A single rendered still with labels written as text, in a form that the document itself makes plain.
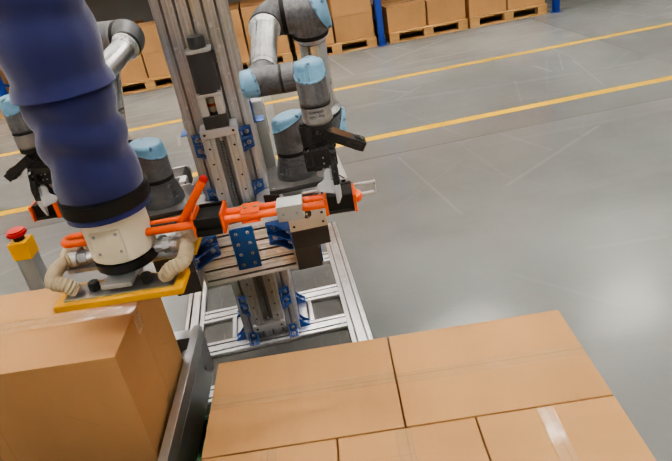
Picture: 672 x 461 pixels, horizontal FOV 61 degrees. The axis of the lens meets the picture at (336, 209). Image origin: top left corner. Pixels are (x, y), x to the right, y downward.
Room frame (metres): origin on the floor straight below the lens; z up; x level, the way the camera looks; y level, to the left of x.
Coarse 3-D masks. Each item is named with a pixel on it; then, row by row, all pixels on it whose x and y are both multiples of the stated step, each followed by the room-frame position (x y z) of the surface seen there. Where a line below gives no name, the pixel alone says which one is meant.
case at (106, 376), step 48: (0, 336) 1.37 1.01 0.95; (48, 336) 1.33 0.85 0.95; (96, 336) 1.29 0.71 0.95; (144, 336) 1.38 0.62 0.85; (0, 384) 1.20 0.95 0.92; (48, 384) 1.20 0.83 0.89; (96, 384) 1.19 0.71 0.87; (144, 384) 1.28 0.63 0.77; (0, 432) 1.21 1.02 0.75; (48, 432) 1.20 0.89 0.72; (96, 432) 1.20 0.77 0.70; (144, 432) 1.19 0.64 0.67
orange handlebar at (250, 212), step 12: (360, 192) 1.36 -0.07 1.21; (252, 204) 1.39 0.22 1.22; (264, 204) 1.39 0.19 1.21; (312, 204) 1.34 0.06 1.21; (228, 216) 1.35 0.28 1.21; (240, 216) 1.35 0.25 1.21; (252, 216) 1.34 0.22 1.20; (264, 216) 1.34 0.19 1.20; (156, 228) 1.36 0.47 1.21; (168, 228) 1.35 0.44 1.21; (180, 228) 1.35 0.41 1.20; (192, 228) 1.35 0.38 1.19; (72, 240) 1.37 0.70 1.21; (84, 240) 1.36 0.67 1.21
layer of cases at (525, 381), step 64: (512, 320) 1.53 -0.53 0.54; (256, 384) 1.44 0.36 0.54; (320, 384) 1.39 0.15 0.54; (384, 384) 1.34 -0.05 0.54; (448, 384) 1.30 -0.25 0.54; (512, 384) 1.25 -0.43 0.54; (576, 384) 1.21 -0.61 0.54; (256, 448) 1.18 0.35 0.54; (320, 448) 1.14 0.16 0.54; (384, 448) 1.11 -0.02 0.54; (448, 448) 1.07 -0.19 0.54; (512, 448) 1.03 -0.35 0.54; (576, 448) 1.00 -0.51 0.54; (640, 448) 0.97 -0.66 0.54
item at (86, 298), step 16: (144, 272) 1.30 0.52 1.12; (80, 288) 1.31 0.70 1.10; (96, 288) 1.28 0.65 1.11; (128, 288) 1.27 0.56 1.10; (144, 288) 1.26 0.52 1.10; (160, 288) 1.25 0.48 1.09; (176, 288) 1.24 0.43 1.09; (64, 304) 1.26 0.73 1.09; (80, 304) 1.25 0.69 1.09; (96, 304) 1.25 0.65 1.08; (112, 304) 1.24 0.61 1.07
